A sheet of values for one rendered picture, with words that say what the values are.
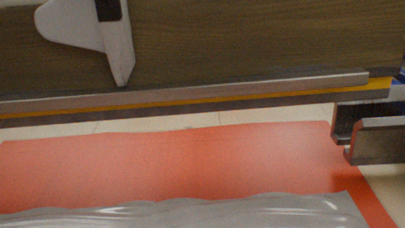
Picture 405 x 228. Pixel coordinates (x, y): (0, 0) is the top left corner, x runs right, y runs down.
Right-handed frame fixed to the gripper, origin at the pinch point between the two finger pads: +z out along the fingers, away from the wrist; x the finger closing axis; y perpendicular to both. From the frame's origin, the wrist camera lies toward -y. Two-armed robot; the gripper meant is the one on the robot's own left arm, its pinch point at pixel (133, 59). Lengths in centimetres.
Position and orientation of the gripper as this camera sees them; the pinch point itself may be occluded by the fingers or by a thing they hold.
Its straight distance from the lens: 28.0
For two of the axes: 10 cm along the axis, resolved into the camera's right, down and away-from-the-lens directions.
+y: -10.0, 0.6, 0.0
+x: 0.3, 4.7, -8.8
